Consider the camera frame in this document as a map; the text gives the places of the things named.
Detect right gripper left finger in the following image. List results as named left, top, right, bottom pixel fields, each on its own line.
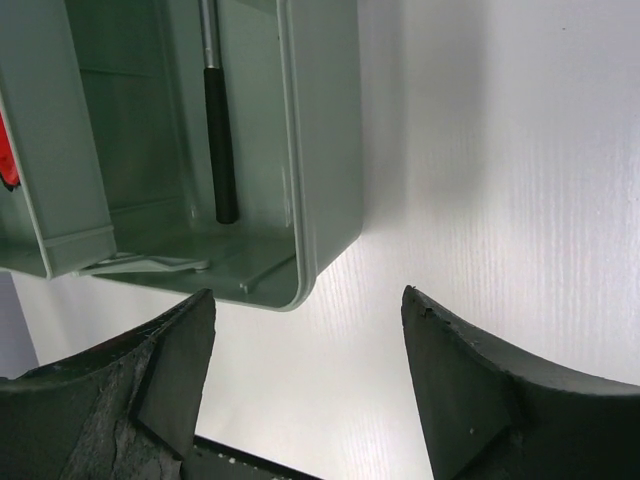
left=1, top=290, right=216, bottom=479

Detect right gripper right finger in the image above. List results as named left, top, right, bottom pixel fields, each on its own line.
left=401, top=286, right=639, bottom=479

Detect small black handled hammer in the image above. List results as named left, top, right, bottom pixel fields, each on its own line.
left=198, top=0, right=239, bottom=225

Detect red handled pliers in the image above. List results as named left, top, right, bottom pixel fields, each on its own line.
left=0, top=119, right=21, bottom=192

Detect green toolbox with clear lid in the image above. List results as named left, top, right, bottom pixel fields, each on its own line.
left=1, top=1, right=364, bottom=310

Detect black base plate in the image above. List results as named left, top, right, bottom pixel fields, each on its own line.
left=180, top=436, right=316, bottom=480

